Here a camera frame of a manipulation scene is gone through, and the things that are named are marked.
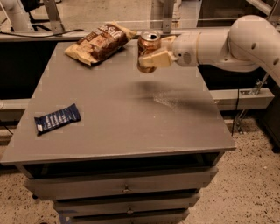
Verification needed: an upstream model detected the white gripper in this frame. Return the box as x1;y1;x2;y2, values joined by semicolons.
138;31;200;67

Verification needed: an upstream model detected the orange soda can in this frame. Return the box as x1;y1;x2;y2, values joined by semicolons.
137;30;161;74

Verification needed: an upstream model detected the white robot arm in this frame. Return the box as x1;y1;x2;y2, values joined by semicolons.
139;15;280;85

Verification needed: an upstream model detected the brown chip bag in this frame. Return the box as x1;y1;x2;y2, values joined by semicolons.
65;22;137;66

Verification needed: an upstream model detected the grey drawer cabinet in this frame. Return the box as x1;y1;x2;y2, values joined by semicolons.
2;41;235;224

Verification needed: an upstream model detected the blue snack bar wrapper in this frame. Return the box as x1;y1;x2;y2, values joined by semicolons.
34;103;81;136

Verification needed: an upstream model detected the top drawer knob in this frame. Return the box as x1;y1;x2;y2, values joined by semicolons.
122;185;131;194

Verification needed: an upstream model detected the drawer knob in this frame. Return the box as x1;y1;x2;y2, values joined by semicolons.
122;185;131;194
127;207;134;214

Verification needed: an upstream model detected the white pipe leg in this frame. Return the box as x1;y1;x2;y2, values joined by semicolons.
0;0;33;32

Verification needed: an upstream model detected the middle drawer knob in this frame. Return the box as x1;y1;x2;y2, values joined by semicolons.
127;207;134;214

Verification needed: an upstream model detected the black cable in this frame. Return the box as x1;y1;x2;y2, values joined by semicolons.
0;28;85;39

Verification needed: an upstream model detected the grey metal rail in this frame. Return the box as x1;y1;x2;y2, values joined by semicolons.
0;25;235;43

